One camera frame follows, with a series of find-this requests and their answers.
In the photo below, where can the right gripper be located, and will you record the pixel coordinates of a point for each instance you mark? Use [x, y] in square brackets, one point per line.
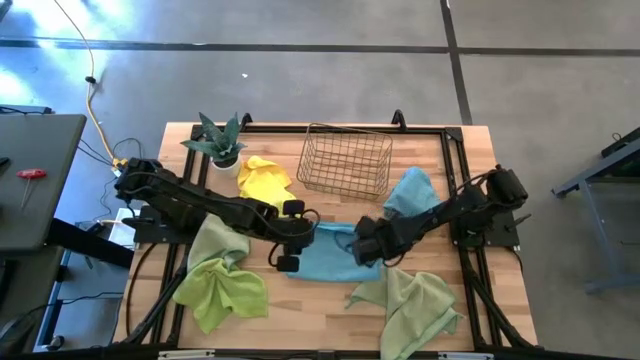
[377, 240]

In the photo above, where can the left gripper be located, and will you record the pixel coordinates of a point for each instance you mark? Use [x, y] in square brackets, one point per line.
[297, 235]

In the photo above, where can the blue microfiber towel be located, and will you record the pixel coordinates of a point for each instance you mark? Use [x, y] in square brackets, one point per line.
[412, 190]
[330, 260]

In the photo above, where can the pale green microfiber towel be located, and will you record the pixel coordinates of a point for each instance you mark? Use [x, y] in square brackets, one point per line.
[220, 242]
[410, 310]

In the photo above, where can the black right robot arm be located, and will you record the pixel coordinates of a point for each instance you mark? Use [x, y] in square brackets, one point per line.
[450, 212]

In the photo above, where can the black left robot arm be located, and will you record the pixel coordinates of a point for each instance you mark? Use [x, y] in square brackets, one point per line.
[200, 200]

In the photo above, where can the yellow microfiber towel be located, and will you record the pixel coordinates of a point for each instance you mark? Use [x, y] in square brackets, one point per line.
[262, 182]

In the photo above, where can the lime green microfiber towel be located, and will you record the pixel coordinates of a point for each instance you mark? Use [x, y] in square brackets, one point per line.
[225, 295]

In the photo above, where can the potted plant in white pot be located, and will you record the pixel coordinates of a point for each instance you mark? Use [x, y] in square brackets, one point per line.
[220, 142]

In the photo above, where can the black diagonal beam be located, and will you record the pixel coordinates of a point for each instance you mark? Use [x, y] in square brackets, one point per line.
[90, 245]

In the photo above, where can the blue-grey metal stand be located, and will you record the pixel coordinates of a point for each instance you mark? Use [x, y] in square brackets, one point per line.
[590, 176]

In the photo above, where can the grey side table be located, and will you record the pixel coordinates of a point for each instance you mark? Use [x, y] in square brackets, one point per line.
[40, 200]

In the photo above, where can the black flat device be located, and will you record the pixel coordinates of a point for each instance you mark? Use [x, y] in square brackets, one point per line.
[25, 110]

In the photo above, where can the black aluminium table frame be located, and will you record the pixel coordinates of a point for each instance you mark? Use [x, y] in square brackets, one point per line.
[425, 130]

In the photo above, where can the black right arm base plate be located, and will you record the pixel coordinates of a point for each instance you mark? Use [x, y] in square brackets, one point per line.
[509, 240]

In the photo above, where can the silver frame end plate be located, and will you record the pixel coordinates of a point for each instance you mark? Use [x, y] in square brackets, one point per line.
[465, 356]
[185, 354]

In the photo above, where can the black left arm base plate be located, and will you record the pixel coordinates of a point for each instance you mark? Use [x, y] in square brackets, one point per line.
[150, 236]

